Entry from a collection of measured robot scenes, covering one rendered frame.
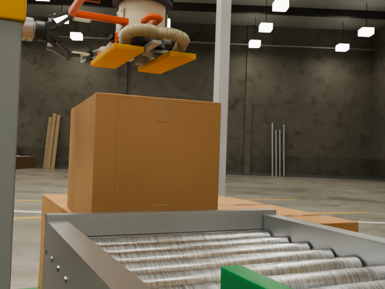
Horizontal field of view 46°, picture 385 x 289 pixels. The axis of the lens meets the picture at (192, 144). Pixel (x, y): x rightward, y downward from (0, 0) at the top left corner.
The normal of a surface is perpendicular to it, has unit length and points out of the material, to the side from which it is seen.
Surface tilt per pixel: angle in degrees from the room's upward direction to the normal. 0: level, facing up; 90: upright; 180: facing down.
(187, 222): 90
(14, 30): 90
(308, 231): 90
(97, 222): 90
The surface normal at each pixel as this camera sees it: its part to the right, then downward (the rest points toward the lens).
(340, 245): -0.90, -0.04
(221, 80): 0.43, 0.00
